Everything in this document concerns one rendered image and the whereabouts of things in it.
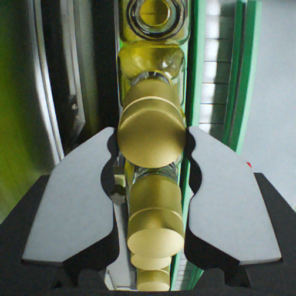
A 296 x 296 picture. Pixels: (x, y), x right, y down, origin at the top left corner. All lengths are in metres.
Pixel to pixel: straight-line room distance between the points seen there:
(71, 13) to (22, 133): 0.31
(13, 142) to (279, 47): 0.55
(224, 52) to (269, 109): 0.27
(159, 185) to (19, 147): 0.14
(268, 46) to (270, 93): 0.12
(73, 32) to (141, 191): 0.39
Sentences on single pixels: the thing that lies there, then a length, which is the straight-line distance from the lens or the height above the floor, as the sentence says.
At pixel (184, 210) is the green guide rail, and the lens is 0.45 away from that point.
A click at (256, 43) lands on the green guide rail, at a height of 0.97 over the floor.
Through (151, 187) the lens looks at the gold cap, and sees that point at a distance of 0.15.
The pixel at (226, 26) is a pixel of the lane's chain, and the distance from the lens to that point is 0.40.
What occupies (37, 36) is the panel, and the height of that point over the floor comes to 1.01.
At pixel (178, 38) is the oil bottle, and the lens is 0.18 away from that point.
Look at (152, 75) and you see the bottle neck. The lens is 0.17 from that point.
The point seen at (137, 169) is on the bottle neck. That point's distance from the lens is 0.18.
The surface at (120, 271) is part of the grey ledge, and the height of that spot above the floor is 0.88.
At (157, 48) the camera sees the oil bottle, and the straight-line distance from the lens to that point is 0.20.
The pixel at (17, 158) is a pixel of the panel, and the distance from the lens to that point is 0.24.
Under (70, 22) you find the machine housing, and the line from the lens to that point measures 0.49.
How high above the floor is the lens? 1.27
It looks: 57 degrees down
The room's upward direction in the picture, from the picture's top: 179 degrees counter-clockwise
